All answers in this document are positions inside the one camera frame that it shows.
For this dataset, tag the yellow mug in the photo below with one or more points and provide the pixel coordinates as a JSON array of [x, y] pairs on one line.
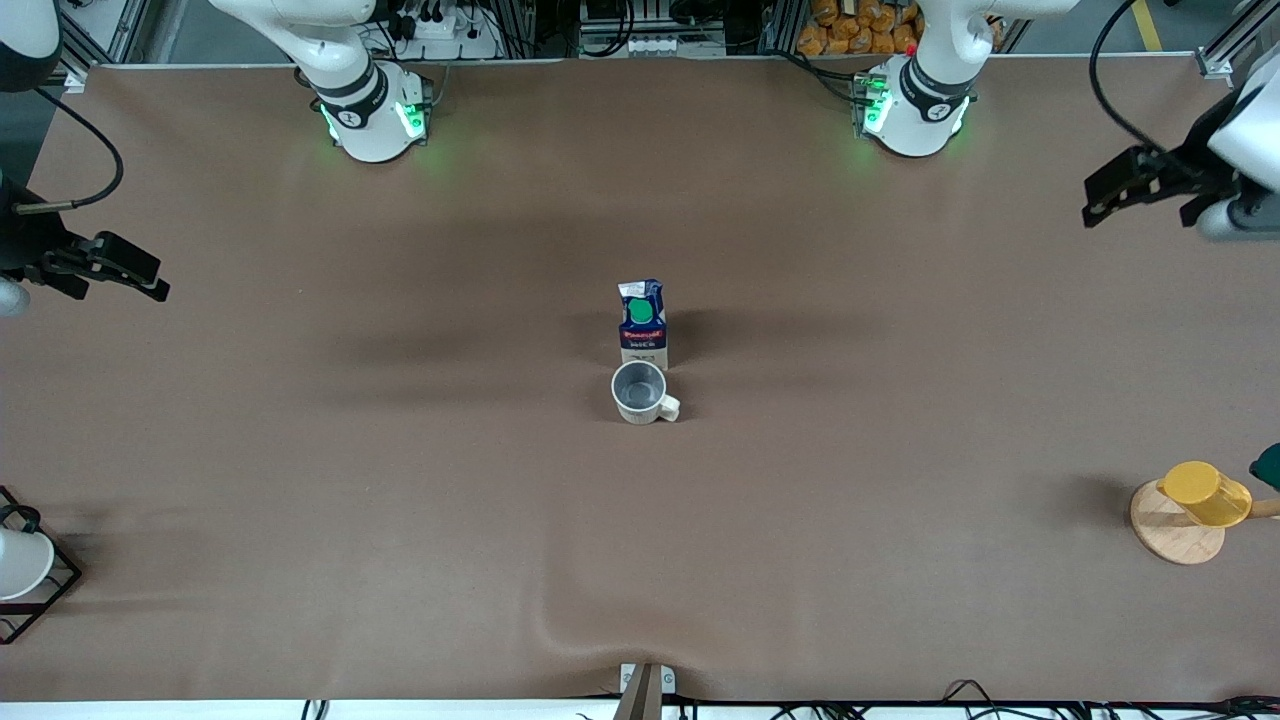
[[1205, 492]]

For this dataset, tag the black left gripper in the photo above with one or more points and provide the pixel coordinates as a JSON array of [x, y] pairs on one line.
[[1196, 163]]

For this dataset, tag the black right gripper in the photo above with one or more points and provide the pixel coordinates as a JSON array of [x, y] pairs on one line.
[[22, 243]]

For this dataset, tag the white ceramic cup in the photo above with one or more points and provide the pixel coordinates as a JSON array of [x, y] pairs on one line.
[[22, 565]]

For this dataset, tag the white power strip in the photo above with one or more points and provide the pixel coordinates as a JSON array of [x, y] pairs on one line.
[[445, 28]]

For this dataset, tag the metal table clamp bracket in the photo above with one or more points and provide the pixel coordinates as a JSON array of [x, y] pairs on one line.
[[645, 690]]

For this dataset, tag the wooden mug stand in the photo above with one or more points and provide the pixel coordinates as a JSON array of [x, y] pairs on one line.
[[1175, 535]]

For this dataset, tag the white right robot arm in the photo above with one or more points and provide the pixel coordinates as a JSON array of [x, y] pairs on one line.
[[365, 95]]

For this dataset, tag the aluminium frame profile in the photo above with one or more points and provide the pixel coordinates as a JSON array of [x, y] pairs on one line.
[[1235, 45], [100, 40]]

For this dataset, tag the blue white Pascal milk carton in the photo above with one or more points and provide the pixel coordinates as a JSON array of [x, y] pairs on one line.
[[642, 325]]

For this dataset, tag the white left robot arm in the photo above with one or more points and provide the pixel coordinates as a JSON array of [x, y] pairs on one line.
[[920, 100]]

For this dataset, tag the pile of orange bread rolls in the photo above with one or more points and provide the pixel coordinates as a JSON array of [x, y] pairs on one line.
[[860, 28]]

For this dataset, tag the dark green mug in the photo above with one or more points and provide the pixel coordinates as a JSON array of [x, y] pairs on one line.
[[1268, 468]]

